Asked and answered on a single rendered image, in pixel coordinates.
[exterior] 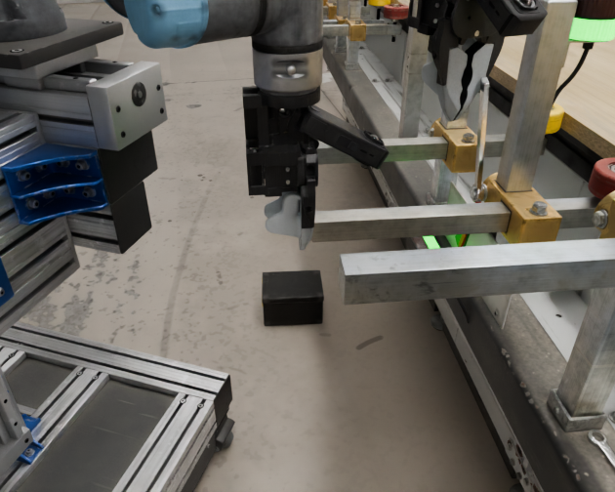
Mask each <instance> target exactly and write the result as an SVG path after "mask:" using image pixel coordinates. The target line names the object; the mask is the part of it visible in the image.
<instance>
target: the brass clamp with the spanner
mask: <svg viewBox="0 0 615 492"><path fill-rule="evenodd" d="M497 175H498V173H495V174H492V175H491V176H489V177H488V178H487V179H486V180H485V181H484V182H483V183H484V184H485V185H486V186H487V191H488V194H487V199H486V200H485V201H484V203H486V202H503V204H504V205H505V206H506V207H507V208H508V209H509V211H510V212H511V214H510V219H509V223H508V227H507V231H506V232H501V233H502V234H503V235H504V237H505V238H506V239H507V240H508V242H509V243H510V244H520V243H538V242H555V240H556V237H557V234H558V230H559V227H560V223H561V220H562V216H561V215H560V214H559V213H558V212H557V211H556V210H555V209H554V208H553V207H552V206H551V205H550V204H549V203H548V202H547V201H546V200H545V199H544V198H543V197H542V196H541V195H540V194H539V193H538V192H537V191H536V190H535V189H534V188H533V187H532V188H531V190H524V191H505V190H504V189H503V188H502V187H501V186H500V185H499V183H498V182H497V181H496V180H497ZM535 201H543V202H545V203H546V204H547V205H548V208H547V211H548V214H547V215H546V216H544V217H539V216H535V215H533V214H531V213H530V208H532V206H533V203H534V202H535Z"/></svg>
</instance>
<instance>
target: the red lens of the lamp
mask: <svg viewBox="0 0 615 492"><path fill-rule="evenodd" d="M577 1H578V5H577V9H576V13H575V16H580V17H589V18H615V0H577Z"/></svg>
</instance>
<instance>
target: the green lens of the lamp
mask: <svg viewBox="0 0 615 492"><path fill-rule="evenodd" d="M614 36H615V20H583V19H576V18H574V21H573V24H572V28H571V32H570V36H569V38H570V39H575V40H583V41H609V40H612V39H614Z"/></svg>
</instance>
